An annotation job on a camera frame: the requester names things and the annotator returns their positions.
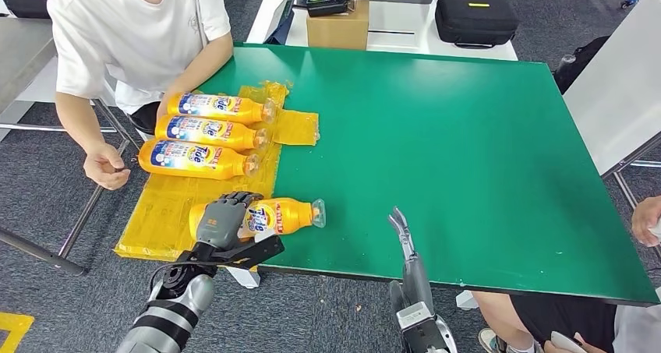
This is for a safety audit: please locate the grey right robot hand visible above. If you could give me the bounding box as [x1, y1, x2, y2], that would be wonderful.
[388, 207, 436, 321]

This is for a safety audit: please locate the yellow taped cardboard mat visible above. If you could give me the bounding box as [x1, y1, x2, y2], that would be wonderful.
[113, 81, 321, 274]

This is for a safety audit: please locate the yellow detergent bottle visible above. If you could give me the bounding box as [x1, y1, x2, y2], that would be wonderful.
[188, 197, 327, 240]
[137, 139, 261, 181]
[166, 92, 277, 126]
[154, 115, 271, 153]

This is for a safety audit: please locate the white table foot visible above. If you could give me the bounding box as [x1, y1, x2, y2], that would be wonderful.
[227, 267, 262, 290]
[455, 290, 479, 312]

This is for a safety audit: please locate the grey metal frame table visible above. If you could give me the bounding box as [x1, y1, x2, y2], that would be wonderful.
[0, 17, 147, 278]
[561, 0, 661, 210]

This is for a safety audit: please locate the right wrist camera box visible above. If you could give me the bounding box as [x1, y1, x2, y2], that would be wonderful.
[396, 301, 440, 353]

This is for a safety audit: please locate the black backpack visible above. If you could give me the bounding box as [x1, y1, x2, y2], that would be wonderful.
[552, 34, 610, 94]

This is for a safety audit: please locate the person's right hand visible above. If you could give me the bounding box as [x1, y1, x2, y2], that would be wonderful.
[82, 143, 132, 192]
[631, 196, 661, 249]

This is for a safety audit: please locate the white phone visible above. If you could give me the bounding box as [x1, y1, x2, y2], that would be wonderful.
[550, 330, 589, 353]

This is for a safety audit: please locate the white side table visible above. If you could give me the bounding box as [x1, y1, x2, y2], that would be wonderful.
[16, 56, 156, 145]

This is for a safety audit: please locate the brown cardboard box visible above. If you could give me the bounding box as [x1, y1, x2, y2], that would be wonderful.
[306, 0, 371, 51]

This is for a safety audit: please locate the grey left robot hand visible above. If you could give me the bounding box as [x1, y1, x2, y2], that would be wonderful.
[195, 191, 264, 252]

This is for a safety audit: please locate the person's left hand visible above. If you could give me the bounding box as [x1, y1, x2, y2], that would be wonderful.
[155, 84, 182, 122]
[543, 332, 608, 353]

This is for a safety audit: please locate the person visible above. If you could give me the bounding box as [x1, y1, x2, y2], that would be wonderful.
[46, 0, 235, 192]
[472, 196, 661, 353]

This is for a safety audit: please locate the green table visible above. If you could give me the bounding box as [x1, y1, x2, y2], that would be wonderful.
[193, 42, 661, 308]

